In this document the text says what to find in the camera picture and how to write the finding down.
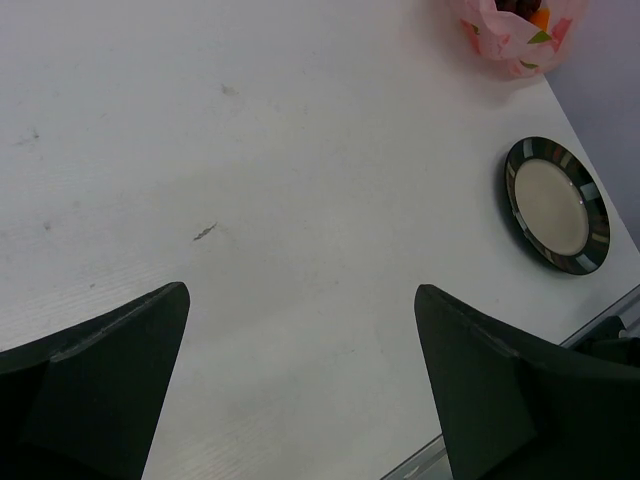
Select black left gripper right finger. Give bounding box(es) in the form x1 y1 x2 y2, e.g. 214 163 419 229
414 285 639 479

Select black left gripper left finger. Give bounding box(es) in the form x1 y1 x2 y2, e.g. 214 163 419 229
1 282 190 479

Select pink floral plastic bag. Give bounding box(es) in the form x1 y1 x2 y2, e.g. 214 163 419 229
450 0 588 77

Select orange fake fruit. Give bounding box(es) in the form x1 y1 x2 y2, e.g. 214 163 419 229
528 7 550 31

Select dark red fake grapes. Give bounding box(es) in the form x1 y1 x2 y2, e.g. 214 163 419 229
495 0 542 19

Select dark rimmed beige plate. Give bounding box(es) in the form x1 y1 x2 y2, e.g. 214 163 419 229
504 136 611 276

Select aluminium table frame rail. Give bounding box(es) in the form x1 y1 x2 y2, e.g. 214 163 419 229
383 286 639 479

